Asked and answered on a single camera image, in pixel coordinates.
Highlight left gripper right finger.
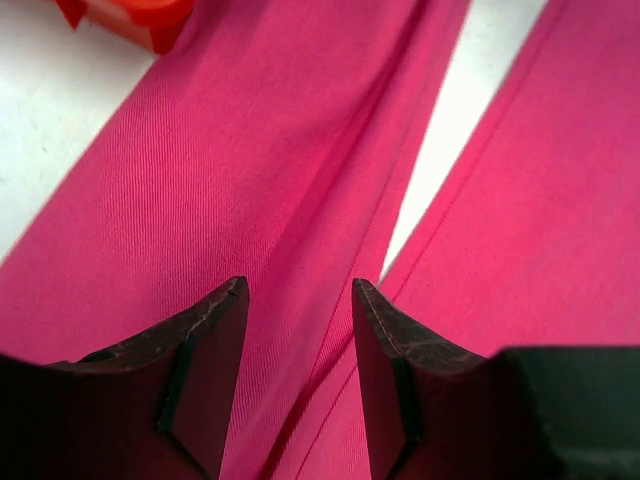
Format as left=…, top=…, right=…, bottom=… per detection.
left=352, top=279, right=639, bottom=479

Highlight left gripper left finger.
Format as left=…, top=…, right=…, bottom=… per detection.
left=1, top=276, right=249, bottom=479

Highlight red plastic bin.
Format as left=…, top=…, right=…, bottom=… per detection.
left=54, top=0, right=195, bottom=55

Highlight pink trousers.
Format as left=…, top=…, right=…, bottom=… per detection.
left=1, top=1, right=639, bottom=479

